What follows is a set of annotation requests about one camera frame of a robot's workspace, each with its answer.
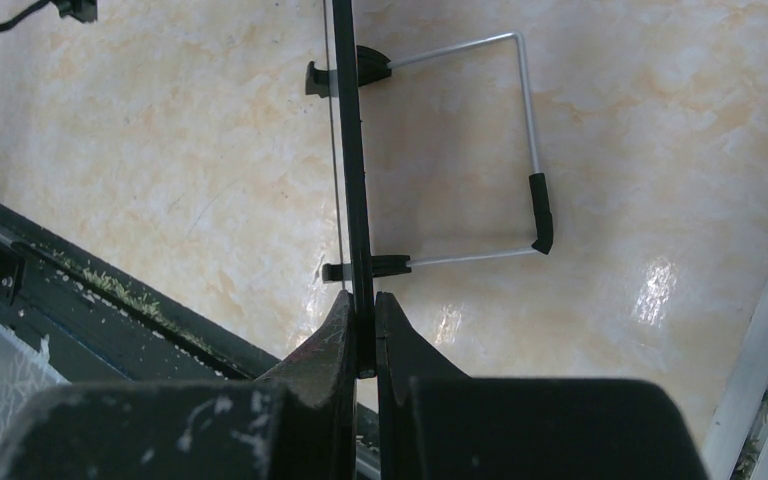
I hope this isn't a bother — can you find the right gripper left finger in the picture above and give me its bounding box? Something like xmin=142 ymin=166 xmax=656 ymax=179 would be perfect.
xmin=258 ymin=290 xmax=357 ymax=479

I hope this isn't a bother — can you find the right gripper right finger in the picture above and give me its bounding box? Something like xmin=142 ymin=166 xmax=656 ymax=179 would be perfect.
xmin=375 ymin=292 xmax=469 ymax=479

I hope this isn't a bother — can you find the small black-framed whiteboard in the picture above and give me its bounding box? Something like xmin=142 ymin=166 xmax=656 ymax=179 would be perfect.
xmin=326 ymin=1 xmax=376 ymax=379

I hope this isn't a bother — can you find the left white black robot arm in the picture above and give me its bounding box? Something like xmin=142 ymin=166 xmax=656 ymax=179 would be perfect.
xmin=0 ymin=0 xmax=98 ymax=33

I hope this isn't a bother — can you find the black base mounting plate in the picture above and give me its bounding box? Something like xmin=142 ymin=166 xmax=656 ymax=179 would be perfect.
xmin=0 ymin=182 xmax=385 ymax=480

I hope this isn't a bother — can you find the wire whiteboard stand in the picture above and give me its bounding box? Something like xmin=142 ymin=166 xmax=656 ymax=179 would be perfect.
xmin=304 ymin=31 xmax=556 ymax=285

